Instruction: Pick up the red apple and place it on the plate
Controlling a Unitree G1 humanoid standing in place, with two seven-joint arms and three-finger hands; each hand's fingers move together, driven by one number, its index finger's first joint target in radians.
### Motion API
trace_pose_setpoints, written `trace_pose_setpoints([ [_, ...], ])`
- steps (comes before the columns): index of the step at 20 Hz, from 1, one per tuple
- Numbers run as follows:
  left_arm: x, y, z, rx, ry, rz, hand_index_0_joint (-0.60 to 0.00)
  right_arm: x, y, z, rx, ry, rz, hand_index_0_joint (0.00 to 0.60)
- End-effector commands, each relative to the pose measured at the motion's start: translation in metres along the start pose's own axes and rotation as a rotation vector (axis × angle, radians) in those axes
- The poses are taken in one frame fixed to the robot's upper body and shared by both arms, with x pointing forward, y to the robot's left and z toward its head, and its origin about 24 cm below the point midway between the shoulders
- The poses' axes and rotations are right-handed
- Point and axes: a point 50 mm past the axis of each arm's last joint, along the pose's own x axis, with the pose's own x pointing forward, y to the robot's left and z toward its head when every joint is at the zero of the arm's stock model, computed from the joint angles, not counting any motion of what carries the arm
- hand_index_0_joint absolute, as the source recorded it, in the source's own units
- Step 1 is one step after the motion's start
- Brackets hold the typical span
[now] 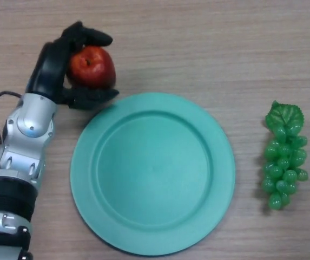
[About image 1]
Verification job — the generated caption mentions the green round plate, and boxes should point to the green round plate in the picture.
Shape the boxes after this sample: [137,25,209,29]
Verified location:
[70,92,236,256]

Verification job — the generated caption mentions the red apple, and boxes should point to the red apple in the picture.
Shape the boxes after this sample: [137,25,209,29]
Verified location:
[68,45,117,89]

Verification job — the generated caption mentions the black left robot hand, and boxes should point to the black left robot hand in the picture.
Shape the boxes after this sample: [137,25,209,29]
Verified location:
[25,21,120,111]

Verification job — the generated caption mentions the green plastic grape bunch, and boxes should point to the green plastic grape bunch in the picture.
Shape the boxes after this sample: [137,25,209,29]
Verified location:
[261,100,310,211]

